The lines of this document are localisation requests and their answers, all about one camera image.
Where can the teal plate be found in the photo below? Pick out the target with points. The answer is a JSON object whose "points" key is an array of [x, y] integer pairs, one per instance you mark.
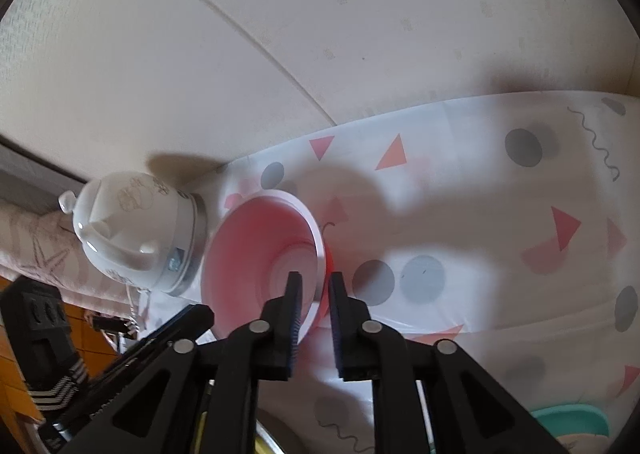
{"points": [[570, 419]]}

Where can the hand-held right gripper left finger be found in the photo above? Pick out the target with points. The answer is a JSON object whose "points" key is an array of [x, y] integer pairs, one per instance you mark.
{"points": [[295, 316]]}

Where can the white patterned tablecloth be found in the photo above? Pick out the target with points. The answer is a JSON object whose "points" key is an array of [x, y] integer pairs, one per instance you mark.
{"points": [[475, 244]]}

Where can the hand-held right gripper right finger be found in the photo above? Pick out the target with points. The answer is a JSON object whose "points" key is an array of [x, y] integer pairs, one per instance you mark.
{"points": [[336, 326]]}

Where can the red plastic bowl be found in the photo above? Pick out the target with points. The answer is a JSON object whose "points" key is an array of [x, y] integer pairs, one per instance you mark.
{"points": [[260, 254]]}

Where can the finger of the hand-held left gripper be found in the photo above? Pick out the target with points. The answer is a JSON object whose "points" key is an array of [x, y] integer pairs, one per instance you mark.
{"points": [[150, 336]]}

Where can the pink starfish print cloth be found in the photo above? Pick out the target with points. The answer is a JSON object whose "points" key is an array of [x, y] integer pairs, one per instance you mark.
{"points": [[40, 254]]}

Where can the white electric kettle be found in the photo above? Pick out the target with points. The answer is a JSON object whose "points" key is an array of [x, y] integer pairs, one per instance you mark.
{"points": [[130, 234]]}

